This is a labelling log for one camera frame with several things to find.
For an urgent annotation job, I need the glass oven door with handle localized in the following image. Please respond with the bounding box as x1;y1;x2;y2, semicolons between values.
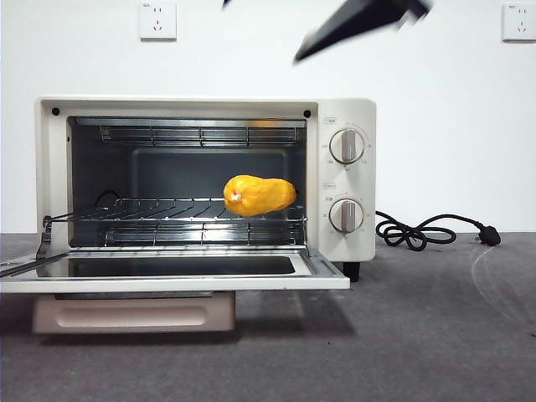
0;246;351;335

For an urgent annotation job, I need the metal wire oven rack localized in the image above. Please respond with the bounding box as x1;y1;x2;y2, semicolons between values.
44;197;306;223

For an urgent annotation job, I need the cream oven timer knob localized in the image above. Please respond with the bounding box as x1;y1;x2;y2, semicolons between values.
328;198;365;234

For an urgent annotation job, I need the cream Toshiba toaster oven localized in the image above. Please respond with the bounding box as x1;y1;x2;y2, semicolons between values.
33;95;377;282

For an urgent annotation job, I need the cream oven temperature knob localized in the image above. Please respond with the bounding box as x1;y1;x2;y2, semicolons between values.
328;128;365;164

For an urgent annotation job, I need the white wall socket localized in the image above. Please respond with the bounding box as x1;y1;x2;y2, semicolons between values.
502;3;536;42
139;0;178;42

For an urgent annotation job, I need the black power cord with plug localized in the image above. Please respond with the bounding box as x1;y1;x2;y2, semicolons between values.
374;210;502;248

